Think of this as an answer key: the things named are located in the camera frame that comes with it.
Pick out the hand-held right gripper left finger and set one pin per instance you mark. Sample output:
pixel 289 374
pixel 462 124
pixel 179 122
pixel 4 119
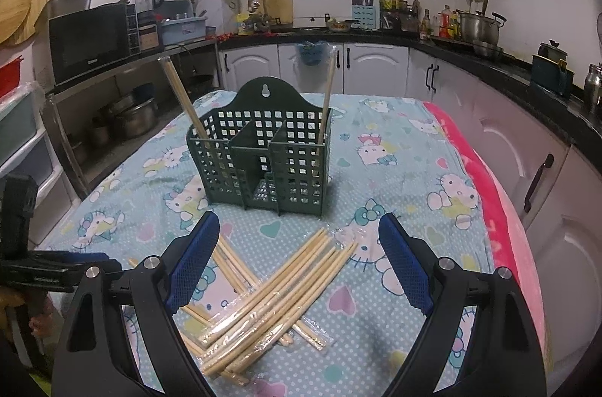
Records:
pixel 197 256

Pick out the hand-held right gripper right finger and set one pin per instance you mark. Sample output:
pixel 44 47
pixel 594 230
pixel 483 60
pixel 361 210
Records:
pixel 404 265

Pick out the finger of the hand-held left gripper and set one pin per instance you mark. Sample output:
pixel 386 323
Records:
pixel 84 263

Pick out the pile of chopsticks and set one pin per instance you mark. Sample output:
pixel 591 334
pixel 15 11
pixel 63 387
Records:
pixel 263 307

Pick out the green plastic utensil holder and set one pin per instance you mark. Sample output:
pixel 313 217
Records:
pixel 291 171

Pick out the bamboo chopstick pair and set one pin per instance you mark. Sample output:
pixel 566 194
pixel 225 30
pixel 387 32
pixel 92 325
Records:
pixel 181 101
pixel 328 96

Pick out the person's left hand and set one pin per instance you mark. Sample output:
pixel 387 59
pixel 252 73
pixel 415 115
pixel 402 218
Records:
pixel 38 325

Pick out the plastic drawer unit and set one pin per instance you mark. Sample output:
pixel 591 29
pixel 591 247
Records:
pixel 23 157

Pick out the cat print blanket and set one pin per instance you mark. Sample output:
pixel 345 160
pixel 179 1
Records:
pixel 399 171

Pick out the small steel pot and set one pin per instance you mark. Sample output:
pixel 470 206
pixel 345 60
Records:
pixel 101 135

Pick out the red plastic container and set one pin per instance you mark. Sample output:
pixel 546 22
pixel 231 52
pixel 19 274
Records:
pixel 9 77

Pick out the large steel pot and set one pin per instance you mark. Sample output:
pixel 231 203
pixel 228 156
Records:
pixel 136 119

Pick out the black microwave oven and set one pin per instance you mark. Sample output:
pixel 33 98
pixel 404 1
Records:
pixel 89 40

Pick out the metal shelf table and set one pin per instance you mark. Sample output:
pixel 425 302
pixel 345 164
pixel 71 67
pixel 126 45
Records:
pixel 141 61

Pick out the white kitchen cabinets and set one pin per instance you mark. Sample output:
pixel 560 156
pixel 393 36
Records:
pixel 376 68

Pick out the round wooden board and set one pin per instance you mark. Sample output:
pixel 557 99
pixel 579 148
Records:
pixel 23 2

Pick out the square steel container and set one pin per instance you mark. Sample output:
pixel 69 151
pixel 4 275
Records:
pixel 70 2

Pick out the small black storage rack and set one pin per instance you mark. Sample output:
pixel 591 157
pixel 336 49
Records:
pixel 143 33

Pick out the black kitchen countertop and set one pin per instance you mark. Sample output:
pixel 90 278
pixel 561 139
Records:
pixel 512 72

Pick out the blue plastic dish basin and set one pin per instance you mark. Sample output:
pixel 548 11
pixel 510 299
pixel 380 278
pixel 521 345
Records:
pixel 181 31

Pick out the teal pot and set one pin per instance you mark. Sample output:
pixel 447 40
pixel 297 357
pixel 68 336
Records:
pixel 548 72

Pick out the dark sauce bottle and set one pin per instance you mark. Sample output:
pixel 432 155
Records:
pixel 426 25

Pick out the orange drink bottle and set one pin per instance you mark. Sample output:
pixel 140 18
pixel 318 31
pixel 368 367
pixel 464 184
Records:
pixel 446 21

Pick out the bowl of food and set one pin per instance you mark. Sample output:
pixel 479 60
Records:
pixel 339 25

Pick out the steel stockpot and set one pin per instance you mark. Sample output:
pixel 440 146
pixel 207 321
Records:
pixel 479 28

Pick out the light blue knife holder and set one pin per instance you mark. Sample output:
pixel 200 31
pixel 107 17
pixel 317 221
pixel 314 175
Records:
pixel 366 17

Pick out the steel shaker bottle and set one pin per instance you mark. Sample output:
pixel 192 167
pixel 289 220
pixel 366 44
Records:
pixel 593 84

